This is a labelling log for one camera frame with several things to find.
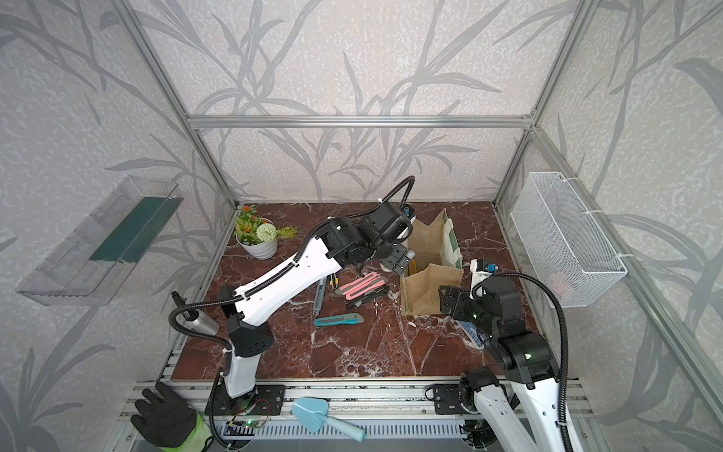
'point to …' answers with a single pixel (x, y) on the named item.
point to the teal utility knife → (353, 318)
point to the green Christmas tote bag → (438, 264)
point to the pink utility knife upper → (364, 278)
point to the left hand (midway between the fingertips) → (397, 248)
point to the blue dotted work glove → (473, 333)
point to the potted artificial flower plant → (257, 236)
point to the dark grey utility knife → (359, 301)
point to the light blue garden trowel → (312, 412)
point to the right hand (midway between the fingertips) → (451, 288)
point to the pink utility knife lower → (361, 291)
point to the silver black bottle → (197, 319)
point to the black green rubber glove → (169, 425)
